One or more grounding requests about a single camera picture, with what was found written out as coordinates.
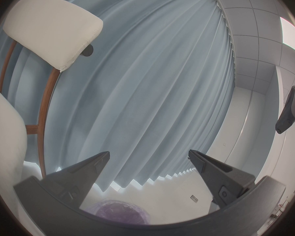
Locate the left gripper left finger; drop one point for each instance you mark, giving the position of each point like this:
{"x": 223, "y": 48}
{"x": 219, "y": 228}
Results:
{"x": 76, "y": 181}

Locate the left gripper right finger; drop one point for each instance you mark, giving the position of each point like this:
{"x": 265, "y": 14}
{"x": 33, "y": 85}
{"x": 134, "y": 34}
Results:
{"x": 221, "y": 181}

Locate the square ceiling light panel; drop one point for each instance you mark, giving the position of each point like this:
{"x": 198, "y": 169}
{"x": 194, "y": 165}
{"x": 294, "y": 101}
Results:
{"x": 289, "y": 33}

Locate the white cushioned wooden chair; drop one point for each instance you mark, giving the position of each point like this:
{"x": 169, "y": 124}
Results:
{"x": 51, "y": 28}

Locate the pale blue curtain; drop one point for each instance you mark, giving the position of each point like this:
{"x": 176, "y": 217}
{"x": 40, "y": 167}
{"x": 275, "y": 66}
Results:
{"x": 137, "y": 82}

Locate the purple plastic bag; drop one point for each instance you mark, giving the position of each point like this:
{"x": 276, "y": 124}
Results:
{"x": 123, "y": 213}

